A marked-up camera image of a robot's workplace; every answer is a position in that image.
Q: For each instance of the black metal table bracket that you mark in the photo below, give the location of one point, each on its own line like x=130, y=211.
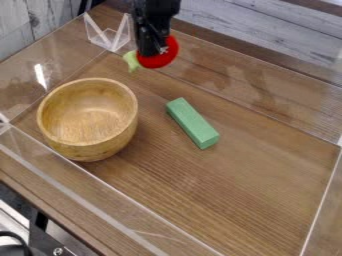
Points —
x=43, y=244

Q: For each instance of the wooden bowl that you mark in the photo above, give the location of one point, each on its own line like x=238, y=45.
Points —
x=87, y=118

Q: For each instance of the clear acrylic tray walls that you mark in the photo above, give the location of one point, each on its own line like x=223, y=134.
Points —
x=258, y=195

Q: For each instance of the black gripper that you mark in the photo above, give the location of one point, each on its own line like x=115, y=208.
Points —
x=152, y=15

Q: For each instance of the red plush tomato green stem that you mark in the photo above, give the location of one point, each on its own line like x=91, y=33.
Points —
x=136, y=61

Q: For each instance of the green rectangular block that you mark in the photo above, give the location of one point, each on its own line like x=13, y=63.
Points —
x=198, y=129

